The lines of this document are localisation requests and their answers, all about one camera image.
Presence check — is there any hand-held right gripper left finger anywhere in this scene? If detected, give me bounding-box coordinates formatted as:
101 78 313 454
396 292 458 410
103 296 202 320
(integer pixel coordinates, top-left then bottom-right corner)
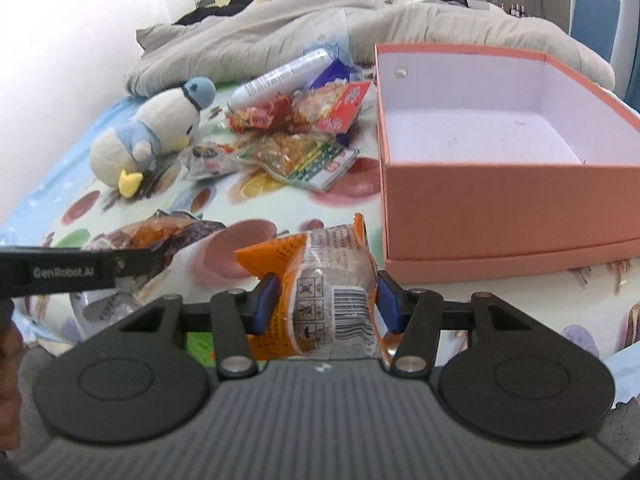
107 272 279 380

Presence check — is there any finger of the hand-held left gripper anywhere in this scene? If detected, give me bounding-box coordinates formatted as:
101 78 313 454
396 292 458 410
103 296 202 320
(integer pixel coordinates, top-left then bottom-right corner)
0 246 157 301

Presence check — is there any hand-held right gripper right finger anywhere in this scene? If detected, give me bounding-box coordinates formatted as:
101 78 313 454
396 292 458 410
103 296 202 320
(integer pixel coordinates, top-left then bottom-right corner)
376 270 538 380

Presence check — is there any brown orange snack packet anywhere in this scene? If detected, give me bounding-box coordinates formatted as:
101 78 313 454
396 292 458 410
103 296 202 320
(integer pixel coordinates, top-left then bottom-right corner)
70 209 228 333

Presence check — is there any pink cardboard box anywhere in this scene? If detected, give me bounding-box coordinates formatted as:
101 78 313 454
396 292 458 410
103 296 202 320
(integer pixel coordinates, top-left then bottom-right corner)
374 42 640 283

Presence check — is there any clear orange snack packet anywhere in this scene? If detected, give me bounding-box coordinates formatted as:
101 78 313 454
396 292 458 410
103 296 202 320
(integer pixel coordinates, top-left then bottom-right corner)
235 132 360 193

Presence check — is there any red white snack packet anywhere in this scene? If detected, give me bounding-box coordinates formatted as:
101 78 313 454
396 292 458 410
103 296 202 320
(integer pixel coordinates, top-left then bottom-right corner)
291 80 375 135

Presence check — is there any blue snack packet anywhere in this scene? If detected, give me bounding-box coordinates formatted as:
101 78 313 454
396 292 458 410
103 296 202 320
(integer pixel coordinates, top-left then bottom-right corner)
307 57 361 91

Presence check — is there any food print bed sheet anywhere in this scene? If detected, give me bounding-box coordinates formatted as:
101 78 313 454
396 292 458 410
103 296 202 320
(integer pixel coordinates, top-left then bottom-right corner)
0 67 640 401

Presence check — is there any grey cloth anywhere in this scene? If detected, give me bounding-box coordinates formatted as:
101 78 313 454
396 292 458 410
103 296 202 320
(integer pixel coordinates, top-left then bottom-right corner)
20 347 66 461

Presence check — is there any small clear snack packet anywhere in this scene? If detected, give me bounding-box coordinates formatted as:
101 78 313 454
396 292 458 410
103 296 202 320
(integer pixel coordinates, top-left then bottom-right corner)
180 142 246 181

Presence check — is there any penguin plush toy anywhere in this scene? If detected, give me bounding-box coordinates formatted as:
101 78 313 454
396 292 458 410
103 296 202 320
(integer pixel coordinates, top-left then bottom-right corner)
90 76 217 198

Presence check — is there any white spray bottle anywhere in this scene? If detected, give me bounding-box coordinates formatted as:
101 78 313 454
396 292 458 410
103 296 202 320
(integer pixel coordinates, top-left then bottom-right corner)
229 49 333 111

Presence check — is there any clear blue plastic bag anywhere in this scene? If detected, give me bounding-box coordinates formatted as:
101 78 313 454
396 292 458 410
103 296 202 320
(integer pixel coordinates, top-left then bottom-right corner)
300 10 351 68

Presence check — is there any grey duvet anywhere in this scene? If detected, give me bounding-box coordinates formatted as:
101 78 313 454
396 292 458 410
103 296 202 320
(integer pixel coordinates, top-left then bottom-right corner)
124 0 616 98

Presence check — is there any black clothing pile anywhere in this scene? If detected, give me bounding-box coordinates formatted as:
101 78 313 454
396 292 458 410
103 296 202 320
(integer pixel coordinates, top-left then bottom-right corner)
172 0 271 26

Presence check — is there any blue folding chair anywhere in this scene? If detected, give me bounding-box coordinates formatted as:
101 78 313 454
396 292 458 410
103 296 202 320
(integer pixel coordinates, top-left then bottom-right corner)
570 0 621 63

